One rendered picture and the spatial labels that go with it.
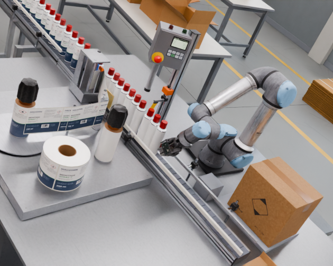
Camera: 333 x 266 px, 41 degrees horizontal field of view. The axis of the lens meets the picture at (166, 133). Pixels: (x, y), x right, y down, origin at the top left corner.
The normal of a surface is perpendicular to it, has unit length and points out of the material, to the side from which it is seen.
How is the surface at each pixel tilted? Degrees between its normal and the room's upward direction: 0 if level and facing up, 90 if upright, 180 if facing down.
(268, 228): 90
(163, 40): 90
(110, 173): 0
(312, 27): 90
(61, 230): 0
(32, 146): 0
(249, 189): 90
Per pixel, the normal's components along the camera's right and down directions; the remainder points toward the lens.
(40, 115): 0.51, 0.62
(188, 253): 0.34, -0.78
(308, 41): -0.80, 0.06
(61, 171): -0.01, 0.56
